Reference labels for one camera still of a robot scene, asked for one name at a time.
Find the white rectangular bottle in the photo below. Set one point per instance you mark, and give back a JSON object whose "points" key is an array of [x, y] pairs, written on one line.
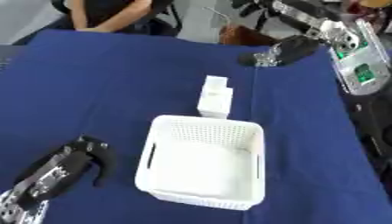
{"points": [[216, 99]]}

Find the brown bag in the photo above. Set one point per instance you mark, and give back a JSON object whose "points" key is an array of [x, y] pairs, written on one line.
{"points": [[245, 36]]}

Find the white perforated plastic basket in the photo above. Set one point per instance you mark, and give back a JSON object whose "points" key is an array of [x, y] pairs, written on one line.
{"points": [[204, 163]]}

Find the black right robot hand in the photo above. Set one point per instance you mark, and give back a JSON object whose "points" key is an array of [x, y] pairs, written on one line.
{"points": [[296, 49]]}

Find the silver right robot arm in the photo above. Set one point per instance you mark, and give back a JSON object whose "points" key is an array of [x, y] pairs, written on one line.
{"points": [[352, 55]]}

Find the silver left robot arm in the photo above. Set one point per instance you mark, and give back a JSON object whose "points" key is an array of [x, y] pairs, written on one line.
{"points": [[15, 211]]}

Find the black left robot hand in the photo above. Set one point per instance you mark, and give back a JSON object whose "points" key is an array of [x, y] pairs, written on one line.
{"points": [[76, 163]]}

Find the person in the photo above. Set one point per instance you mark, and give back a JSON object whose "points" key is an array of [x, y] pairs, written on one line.
{"points": [[109, 14]]}

